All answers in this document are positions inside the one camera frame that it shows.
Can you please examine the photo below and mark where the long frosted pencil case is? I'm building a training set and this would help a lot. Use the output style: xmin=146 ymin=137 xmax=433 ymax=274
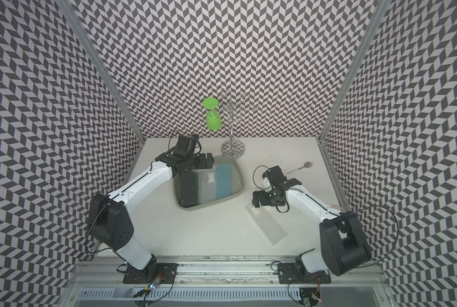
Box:
xmin=245 ymin=204 xmax=287 ymax=246

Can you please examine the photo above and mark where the translucent white pencil case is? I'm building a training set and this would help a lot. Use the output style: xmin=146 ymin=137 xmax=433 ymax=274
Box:
xmin=198 ymin=168 xmax=217 ymax=204

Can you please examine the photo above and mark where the grey storage box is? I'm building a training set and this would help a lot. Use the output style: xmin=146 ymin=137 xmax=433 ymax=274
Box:
xmin=173 ymin=156 xmax=245 ymax=211

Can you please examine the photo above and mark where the light blue ribbed pencil case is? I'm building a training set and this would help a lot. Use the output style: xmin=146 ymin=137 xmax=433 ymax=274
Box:
xmin=216 ymin=164 xmax=232 ymax=200

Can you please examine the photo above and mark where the black pencil case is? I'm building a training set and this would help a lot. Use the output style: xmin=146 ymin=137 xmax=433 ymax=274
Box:
xmin=179 ymin=170 xmax=198 ymax=208

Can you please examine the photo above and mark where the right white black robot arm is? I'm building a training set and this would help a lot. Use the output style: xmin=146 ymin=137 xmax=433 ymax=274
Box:
xmin=251 ymin=166 xmax=372 ymax=276

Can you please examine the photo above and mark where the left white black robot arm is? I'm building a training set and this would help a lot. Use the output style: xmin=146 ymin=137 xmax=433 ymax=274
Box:
xmin=86 ymin=134 xmax=214 ymax=271

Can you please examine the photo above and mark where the chrome cup tree stand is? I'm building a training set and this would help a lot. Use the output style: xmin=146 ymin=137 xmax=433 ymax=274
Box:
xmin=216 ymin=90 xmax=257 ymax=159

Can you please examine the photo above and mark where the green plastic goblet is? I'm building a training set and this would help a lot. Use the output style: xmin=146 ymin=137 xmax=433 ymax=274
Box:
xmin=202 ymin=97 xmax=222 ymax=131

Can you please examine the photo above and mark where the hello kitty spoon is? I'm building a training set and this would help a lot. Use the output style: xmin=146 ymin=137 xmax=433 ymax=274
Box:
xmin=286 ymin=161 xmax=313 ymax=175

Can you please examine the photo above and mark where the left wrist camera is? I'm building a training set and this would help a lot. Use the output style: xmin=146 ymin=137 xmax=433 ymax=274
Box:
xmin=187 ymin=134 xmax=200 ymax=154

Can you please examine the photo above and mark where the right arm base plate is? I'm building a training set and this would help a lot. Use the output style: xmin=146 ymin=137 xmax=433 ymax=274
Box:
xmin=274 ymin=262 xmax=331 ymax=285

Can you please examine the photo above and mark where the aluminium front rail frame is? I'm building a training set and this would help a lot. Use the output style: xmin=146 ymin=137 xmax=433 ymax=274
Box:
xmin=58 ymin=256 xmax=397 ymax=306

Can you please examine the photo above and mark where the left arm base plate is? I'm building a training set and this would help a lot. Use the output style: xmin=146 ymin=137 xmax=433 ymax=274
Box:
xmin=122 ymin=263 xmax=179 ymax=285

